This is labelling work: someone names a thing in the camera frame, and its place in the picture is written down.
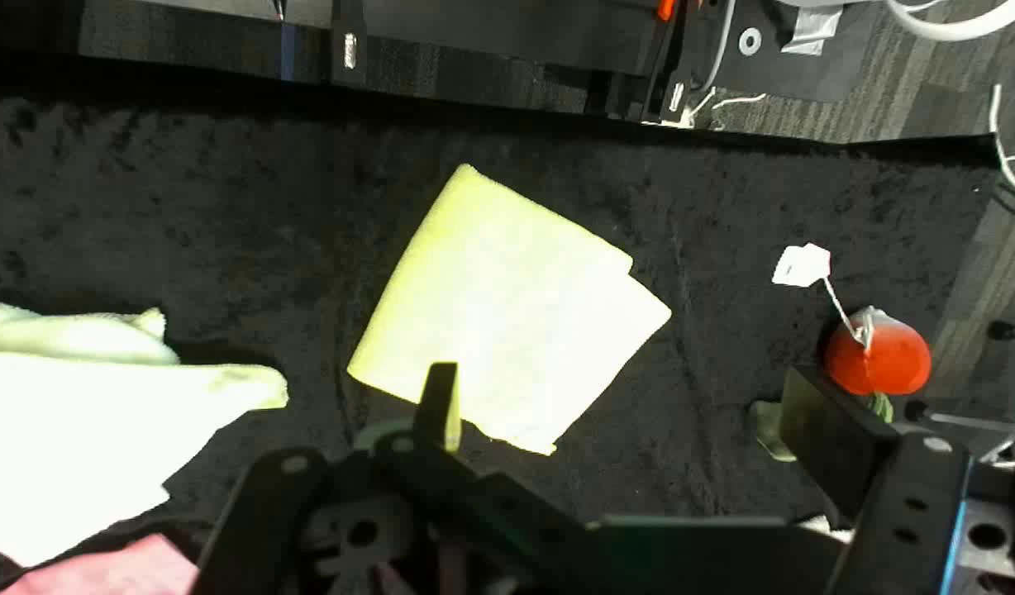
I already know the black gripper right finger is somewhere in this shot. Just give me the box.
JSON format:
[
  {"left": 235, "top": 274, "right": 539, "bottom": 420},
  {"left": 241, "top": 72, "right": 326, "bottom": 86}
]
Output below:
[{"left": 779, "top": 367, "right": 898, "bottom": 520}]

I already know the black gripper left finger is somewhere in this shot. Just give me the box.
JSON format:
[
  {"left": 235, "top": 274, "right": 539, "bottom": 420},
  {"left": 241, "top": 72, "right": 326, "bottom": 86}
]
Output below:
[{"left": 414, "top": 364, "right": 463, "bottom": 454}]

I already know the yellow microfiber cloth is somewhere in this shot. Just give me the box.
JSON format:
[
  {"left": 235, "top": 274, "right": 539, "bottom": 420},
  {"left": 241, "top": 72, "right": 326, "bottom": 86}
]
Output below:
[{"left": 347, "top": 166, "right": 670, "bottom": 457}]

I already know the pink cloth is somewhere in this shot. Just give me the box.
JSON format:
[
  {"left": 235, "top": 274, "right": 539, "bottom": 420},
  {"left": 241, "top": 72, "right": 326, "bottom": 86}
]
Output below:
[{"left": 0, "top": 535, "right": 197, "bottom": 595}]

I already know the red plush radish toy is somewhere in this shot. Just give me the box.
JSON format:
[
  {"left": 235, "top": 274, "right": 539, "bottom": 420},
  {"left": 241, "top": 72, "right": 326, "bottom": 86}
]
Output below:
[{"left": 819, "top": 308, "right": 933, "bottom": 397}]

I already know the white toy label tag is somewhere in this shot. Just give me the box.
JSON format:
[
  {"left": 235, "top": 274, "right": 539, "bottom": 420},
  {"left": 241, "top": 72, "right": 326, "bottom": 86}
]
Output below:
[{"left": 769, "top": 243, "right": 833, "bottom": 286}]

